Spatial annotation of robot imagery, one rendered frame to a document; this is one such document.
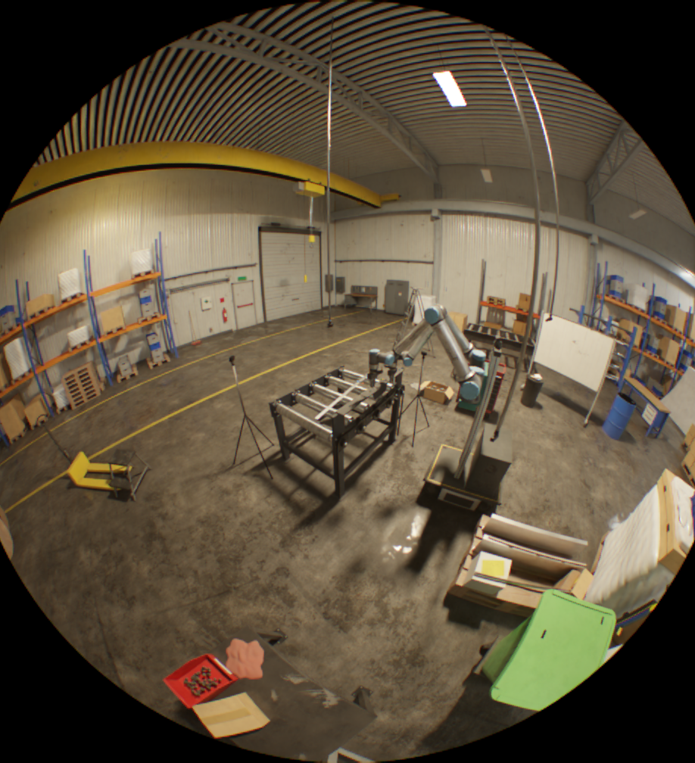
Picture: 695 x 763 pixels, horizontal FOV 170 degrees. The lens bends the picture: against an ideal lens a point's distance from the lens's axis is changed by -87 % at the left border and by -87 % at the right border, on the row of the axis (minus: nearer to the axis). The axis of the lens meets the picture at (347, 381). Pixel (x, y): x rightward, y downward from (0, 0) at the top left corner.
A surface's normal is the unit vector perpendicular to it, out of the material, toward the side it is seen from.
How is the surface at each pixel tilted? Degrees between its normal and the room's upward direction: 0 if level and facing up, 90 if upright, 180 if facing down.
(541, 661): 0
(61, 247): 90
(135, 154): 90
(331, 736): 0
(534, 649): 0
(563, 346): 90
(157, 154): 90
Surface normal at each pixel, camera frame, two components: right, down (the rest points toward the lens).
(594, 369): -0.88, 0.22
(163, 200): 0.79, 0.27
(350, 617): 0.00, -0.89
